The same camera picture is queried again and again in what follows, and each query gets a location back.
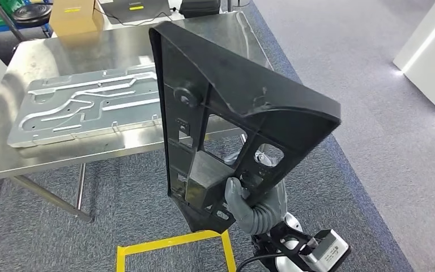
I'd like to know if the grey laptop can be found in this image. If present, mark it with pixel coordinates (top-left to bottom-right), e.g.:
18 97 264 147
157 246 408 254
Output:
99 0 173 24

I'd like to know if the black plastic plate frame part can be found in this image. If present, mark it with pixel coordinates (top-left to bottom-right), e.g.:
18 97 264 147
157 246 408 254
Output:
148 20 343 235

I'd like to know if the black case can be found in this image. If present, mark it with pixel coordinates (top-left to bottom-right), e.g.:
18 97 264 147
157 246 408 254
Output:
178 0 222 19

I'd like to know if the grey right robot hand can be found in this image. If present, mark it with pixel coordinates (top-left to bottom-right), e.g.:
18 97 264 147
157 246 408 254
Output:
223 149 289 223

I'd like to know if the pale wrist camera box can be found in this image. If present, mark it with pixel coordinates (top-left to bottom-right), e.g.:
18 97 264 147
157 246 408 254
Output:
298 229 351 269

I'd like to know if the brown cardboard box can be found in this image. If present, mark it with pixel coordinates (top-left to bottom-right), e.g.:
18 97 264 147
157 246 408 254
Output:
48 0 105 37

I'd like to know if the black round stool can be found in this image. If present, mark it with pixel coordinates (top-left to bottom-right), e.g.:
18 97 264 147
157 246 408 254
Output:
11 3 53 28

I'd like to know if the stamped silver metal plate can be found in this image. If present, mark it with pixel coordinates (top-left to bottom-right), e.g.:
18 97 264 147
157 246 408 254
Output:
6 63 166 148

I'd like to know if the black camera cable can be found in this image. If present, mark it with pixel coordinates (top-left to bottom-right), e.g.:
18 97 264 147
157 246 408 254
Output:
235 253 278 272

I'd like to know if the stainless steel workbench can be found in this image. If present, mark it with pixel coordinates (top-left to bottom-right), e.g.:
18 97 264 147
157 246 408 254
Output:
0 10 275 223

